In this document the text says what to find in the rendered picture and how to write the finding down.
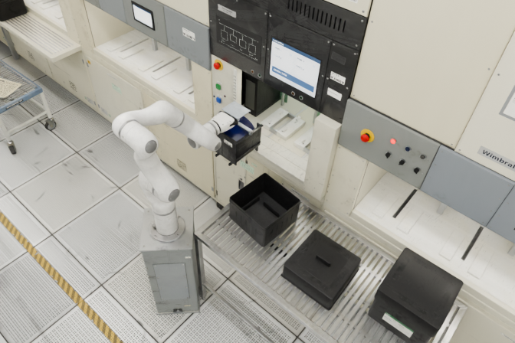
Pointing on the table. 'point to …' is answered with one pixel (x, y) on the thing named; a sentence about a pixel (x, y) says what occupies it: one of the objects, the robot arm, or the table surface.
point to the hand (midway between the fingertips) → (235, 112)
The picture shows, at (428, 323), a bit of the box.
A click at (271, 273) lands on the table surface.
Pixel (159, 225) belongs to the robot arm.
